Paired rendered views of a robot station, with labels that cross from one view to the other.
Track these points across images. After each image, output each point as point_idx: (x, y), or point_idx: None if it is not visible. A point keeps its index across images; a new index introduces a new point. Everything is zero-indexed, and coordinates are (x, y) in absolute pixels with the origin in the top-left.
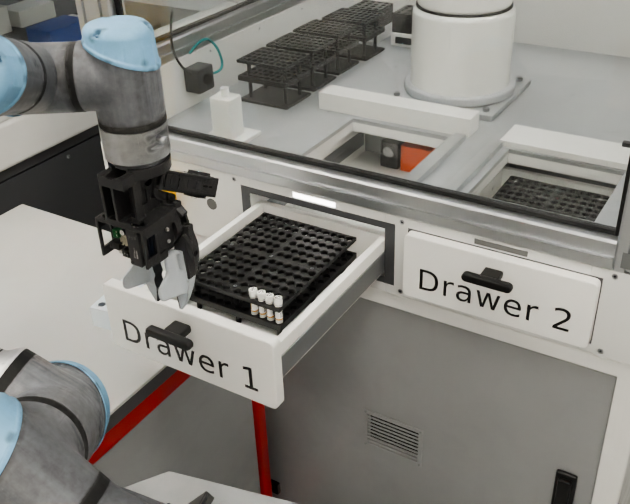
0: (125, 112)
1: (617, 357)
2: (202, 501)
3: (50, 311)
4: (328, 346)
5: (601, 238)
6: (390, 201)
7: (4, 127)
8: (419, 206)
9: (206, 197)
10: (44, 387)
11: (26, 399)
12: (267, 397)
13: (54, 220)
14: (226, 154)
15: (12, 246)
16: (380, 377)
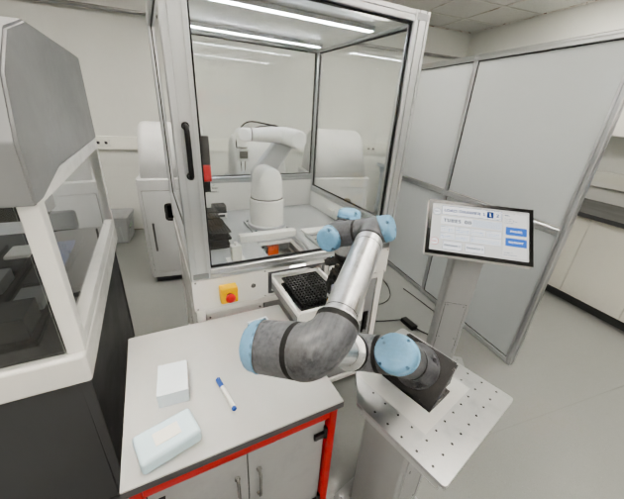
0: None
1: (378, 271)
2: (412, 335)
3: (236, 355)
4: None
5: None
6: (323, 255)
7: (97, 305)
8: (333, 252)
9: (251, 283)
10: (366, 336)
11: (376, 338)
12: (359, 318)
13: (162, 334)
14: (262, 262)
15: (165, 351)
16: None
